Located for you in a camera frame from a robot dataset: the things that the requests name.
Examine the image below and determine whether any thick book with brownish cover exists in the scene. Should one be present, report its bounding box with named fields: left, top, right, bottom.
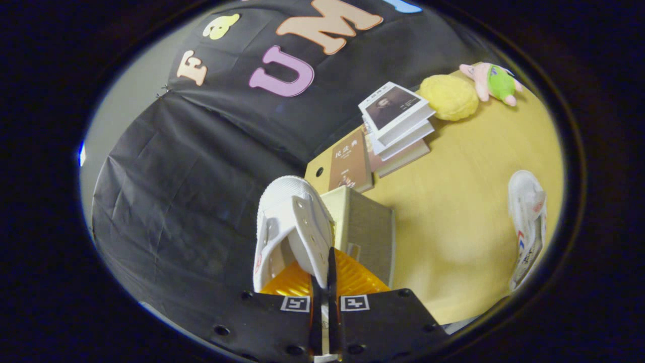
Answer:
left=365, top=129, right=431, bottom=178

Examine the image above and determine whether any black backdrop cloth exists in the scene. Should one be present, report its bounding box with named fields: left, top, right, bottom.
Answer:
left=91, top=0, right=509, bottom=323

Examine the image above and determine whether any brown cover book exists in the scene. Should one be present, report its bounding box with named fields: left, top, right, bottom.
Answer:
left=328, top=130, right=374, bottom=194

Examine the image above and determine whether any yellow plush cushion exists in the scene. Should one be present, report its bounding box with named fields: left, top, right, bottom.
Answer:
left=418, top=75, right=479, bottom=122

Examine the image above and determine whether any white canvas shoe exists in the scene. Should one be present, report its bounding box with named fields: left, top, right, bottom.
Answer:
left=252, top=175, right=336, bottom=294
left=507, top=170, right=548, bottom=293

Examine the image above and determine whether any white book with portrait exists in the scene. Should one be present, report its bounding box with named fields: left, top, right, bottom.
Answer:
left=358, top=82, right=436, bottom=147

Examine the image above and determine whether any grey fabric storage box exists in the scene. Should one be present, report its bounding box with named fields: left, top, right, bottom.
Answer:
left=320, top=186, right=397, bottom=289

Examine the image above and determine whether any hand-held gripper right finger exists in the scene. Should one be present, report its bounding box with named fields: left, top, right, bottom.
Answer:
left=328, top=247, right=449, bottom=363

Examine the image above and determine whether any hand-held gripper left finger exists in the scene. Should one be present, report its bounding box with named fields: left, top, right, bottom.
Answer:
left=211, top=262, right=326, bottom=363

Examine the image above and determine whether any plain white book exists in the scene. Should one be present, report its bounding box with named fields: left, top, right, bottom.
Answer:
left=369, top=120, right=435, bottom=162

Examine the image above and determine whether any pink and green plush toy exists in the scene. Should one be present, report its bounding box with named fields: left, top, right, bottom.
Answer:
left=459, top=62, right=524, bottom=107

